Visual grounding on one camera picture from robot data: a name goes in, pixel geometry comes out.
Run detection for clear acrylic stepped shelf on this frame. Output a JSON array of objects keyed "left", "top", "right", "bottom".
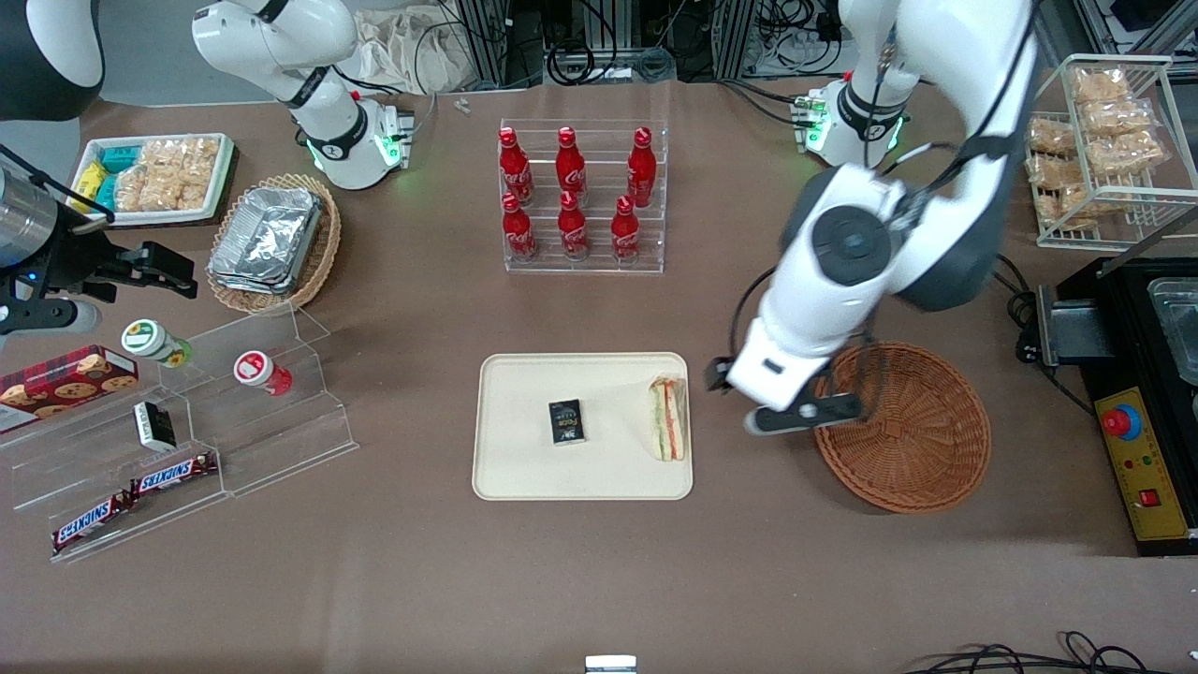
[{"left": 9, "top": 303, "right": 360, "bottom": 565}]

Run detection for black floor cables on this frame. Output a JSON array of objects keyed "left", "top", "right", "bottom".
[{"left": 901, "top": 631, "right": 1198, "bottom": 674}]

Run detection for round brown wicker basket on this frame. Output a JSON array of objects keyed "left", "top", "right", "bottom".
[{"left": 811, "top": 341, "right": 993, "bottom": 515}]

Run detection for clear rice cracker packet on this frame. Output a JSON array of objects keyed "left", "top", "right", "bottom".
[
  {"left": 114, "top": 165, "right": 214, "bottom": 213},
  {"left": 139, "top": 137, "right": 223, "bottom": 172}
]

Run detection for Snickers chocolate bar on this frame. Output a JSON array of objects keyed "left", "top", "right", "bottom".
[
  {"left": 51, "top": 492, "right": 138, "bottom": 554},
  {"left": 128, "top": 451, "right": 220, "bottom": 498}
]

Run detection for black machine housing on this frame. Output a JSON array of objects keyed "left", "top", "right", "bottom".
[{"left": 1033, "top": 256, "right": 1198, "bottom": 559}]

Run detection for clear acrylic bottle rack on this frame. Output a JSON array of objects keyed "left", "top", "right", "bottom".
[{"left": 498, "top": 118, "right": 671, "bottom": 276}]

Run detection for beige cloth bag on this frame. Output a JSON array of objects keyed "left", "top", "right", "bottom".
[{"left": 354, "top": 7, "right": 480, "bottom": 95}]

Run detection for black and white small box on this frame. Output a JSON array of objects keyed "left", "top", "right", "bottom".
[{"left": 132, "top": 400, "right": 178, "bottom": 453}]

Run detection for yellow snack packet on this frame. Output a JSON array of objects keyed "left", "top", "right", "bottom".
[{"left": 72, "top": 160, "right": 110, "bottom": 203}]

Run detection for aluminium foil container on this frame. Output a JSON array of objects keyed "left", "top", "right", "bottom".
[{"left": 207, "top": 185, "right": 325, "bottom": 297}]

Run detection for red lid cup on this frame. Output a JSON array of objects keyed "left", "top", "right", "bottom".
[{"left": 232, "top": 349, "right": 295, "bottom": 398}]

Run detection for oval light wicker basket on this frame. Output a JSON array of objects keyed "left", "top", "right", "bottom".
[{"left": 205, "top": 173, "right": 343, "bottom": 315}]

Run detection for triangle sandwich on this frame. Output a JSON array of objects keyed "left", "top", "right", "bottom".
[{"left": 649, "top": 375, "right": 690, "bottom": 463}]

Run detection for clear cracker bag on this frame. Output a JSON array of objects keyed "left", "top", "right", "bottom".
[
  {"left": 1028, "top": 116, "right": 1079, "bottom": 158},
  {"left": 1071, "top": 66, "right": 1132, "bottom": 104},
  {"left": 1024, "top": 154, "right": 1093, "bottom": 190},
  {"left": 1086, "top": 129, "right": 1168, "bottom": 177},
  {"left": 1037, "top": 185, "right": 1098, "bottom": 232}
]

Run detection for yellow control box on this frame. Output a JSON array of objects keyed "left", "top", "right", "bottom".
[{"left": 1094, "top": 386, "right": 1196, "bottom": 545}]

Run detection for small black snack box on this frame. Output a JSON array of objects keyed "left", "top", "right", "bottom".
[{"left": 548, "top": 398, "right": 588, "bottom": 447}]

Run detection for white wire rack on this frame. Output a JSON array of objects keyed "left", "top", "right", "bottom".
[{"left": 1025, "top": 53, "right": 1198, "bottom": 251}]

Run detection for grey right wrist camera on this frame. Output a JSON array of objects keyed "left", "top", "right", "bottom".
[{"left": 0, "top": 298, "right": 102, "bottom": 339}]

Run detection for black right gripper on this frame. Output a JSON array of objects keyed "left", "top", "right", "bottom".
[{"left": 37, "top": 208, "right": 199, "bottom": 301}]

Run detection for white rectangular snack tray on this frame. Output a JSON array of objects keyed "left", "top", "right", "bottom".
[{"left": 68, "top": 133, "right": 238, "bottom": 229}]

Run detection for red cola bottle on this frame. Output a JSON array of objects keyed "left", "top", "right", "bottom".
[
  {"left": 555, "top": 126, "right": 589, "bottom": 203},
  {"left": 557, "top": 190, "right": 592, "bottom": 261},
  {"left": 610, "top": 195, "right": 643, "bottom": 264},
  {"left": 501, "top": 192, "right": 538, "bottom": 262},
  {"left": 626, "top": 126, "right": 659, "bottom": 210},
  {"left": 498, "top": 126, "right": 535, "bottom": 208}
]

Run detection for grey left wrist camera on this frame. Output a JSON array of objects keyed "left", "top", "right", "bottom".
[{"left": 745, "top": 392, "right": 865, "bottom": 438}]

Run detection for green lid cup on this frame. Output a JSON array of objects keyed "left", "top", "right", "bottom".
[{"left": 121, "top": 318, "right": 196, "bottom": 369}]

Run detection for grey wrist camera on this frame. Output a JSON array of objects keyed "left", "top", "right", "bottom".
[
  {"left": 745, "top": 392, "right": 865, "bottom": 438},
  {"left": 0, "top": 298, "right": 102, "bottom": 339}
]

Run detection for red cookie box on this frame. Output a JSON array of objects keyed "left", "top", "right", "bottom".
[{"left": 0, "top": 344, "right": 140, "bottom": 434}]

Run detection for beige rectangular tray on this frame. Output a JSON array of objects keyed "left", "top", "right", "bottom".
[{"left": 471, "top": 352, "right": 694, "bottom": 502}]

